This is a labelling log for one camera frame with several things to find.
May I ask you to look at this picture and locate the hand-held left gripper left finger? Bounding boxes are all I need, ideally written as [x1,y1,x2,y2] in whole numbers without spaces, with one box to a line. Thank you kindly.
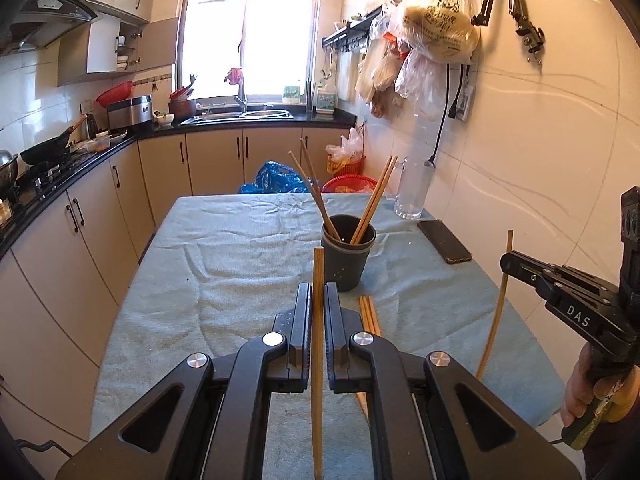
[55,282,314,480]

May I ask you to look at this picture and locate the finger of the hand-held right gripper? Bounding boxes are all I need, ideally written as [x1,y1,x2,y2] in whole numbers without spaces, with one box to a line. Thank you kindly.
[500,251,621,307]

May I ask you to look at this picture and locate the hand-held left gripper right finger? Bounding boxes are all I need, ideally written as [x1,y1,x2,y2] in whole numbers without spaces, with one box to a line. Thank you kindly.
[324,282,583,480]

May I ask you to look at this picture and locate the grey utensil holder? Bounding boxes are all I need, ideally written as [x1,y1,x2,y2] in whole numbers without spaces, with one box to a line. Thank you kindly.
[320,214,377,292]

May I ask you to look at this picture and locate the red utensils in pot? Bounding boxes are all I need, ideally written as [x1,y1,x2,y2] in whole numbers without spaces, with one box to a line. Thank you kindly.
[170,75,197,102]

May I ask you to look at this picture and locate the person's right hand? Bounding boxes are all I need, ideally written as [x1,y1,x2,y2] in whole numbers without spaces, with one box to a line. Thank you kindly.
[561,345,640,428]

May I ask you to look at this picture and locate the smartphone in brown case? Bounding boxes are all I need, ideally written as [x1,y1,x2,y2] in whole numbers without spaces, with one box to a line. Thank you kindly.
[416,219,473,265]

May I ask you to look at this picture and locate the blue-grey tablecloth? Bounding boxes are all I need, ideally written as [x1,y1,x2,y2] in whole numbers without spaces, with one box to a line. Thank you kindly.
[90,192,566,480]

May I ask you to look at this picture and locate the clear glass mug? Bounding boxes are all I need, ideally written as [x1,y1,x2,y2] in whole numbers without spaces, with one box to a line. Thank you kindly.
[394,156,433,220]

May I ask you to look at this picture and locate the red round basket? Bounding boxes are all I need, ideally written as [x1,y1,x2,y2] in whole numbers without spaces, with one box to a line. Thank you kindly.
[320,175,379,195]

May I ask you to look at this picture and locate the blue plastic bag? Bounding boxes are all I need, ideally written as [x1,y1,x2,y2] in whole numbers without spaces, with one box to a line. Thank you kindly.
[238,161,321,195]

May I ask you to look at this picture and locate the orange plastic basket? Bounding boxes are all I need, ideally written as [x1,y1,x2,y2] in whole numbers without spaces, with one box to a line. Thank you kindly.
[326,155,366,176]

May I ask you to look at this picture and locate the crumpled white plastic bag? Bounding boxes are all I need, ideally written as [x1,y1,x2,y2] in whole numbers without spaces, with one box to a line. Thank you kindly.
[326,127,365,161]

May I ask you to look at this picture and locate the white hanging plastic bag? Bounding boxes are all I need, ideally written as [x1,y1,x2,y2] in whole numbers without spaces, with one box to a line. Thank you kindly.
[395,50,453,121]

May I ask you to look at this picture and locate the steel kitchen sink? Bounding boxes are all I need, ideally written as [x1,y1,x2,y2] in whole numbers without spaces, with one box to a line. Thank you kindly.
[180,109,295,126]

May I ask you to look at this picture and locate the white dish soap bottle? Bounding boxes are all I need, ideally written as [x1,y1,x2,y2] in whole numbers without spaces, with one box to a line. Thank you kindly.
[314,80,337,113]

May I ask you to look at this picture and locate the metal sink faucet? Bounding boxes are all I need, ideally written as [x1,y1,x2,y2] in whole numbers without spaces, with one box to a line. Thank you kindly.
[235,67,262,113]

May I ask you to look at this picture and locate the clear hanging plastic bag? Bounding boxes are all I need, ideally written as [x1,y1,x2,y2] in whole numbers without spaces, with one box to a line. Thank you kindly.
[355,35,416,121]

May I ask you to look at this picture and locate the brown clay pot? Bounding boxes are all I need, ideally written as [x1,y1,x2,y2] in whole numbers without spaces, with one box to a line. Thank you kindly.
[168,99,197,122]

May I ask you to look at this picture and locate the beige lower kitchen cabinets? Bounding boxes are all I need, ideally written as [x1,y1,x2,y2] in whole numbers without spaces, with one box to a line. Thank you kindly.
[0,125,353,443]

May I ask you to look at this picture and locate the large plastic bag of bread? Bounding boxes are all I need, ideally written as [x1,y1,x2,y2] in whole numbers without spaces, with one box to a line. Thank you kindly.
[387,0,481,66]

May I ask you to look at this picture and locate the stainless steel cooker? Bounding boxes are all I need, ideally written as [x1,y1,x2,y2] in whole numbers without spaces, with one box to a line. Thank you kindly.
[106,95,153,131]

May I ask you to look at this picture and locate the plastic food container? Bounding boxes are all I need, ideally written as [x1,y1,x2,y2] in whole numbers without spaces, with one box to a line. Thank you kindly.
[75,132,128,155]

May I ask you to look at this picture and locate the black kitchen countertop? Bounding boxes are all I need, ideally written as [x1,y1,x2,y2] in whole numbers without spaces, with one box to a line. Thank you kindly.
[0,110,356,261]

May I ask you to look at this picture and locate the kitchen window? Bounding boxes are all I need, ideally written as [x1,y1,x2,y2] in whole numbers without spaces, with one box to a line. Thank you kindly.
[180,0,321,106]

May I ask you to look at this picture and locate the red colander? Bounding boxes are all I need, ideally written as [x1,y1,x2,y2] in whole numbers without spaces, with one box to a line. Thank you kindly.
[96,82,135,108]

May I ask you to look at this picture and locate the black gas stove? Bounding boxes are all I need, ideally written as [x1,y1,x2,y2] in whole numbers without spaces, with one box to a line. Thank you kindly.
[12,157,76,198]

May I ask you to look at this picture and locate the black wok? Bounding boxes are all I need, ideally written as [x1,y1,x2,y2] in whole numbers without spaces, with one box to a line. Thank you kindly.
[20,120,87,167]

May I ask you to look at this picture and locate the steel cooking pot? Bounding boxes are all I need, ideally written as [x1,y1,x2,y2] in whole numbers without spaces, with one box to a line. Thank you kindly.
[0,149,20,196]

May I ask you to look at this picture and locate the grey range hood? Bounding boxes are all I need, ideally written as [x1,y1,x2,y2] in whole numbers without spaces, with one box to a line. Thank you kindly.
[0,0,101,56]

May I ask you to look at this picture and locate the black power cable with plug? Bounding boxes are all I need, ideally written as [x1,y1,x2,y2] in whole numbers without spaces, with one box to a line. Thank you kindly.
[425,62,463,168]

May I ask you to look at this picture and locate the white wall socket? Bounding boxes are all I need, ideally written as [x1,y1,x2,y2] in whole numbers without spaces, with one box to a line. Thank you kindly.
[450,85,473,122]

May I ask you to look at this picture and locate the black wall rack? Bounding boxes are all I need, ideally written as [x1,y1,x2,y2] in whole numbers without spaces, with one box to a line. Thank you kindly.
[321,7,383,53]

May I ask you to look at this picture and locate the open wall cabinet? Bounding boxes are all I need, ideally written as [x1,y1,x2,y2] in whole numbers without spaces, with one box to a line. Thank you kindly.
[57,15,181,86]

